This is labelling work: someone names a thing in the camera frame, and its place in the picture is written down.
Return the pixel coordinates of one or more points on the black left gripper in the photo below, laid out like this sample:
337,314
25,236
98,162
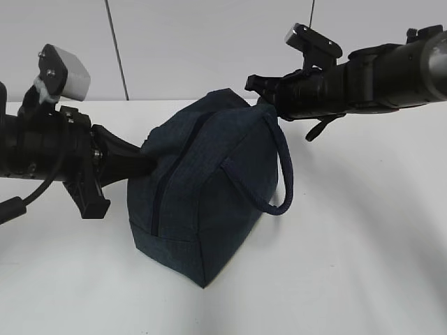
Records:
87,167

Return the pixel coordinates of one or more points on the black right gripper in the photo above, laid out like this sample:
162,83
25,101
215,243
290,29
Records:
296,96

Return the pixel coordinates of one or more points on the dark blue fabric bag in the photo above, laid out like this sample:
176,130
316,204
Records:
221,163

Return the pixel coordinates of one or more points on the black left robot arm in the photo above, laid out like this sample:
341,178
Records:
49,143

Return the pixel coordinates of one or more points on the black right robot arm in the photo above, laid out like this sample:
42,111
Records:
374,80

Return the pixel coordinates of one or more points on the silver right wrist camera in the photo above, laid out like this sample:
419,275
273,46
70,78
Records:
317,50

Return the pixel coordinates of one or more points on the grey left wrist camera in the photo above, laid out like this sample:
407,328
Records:
61,74

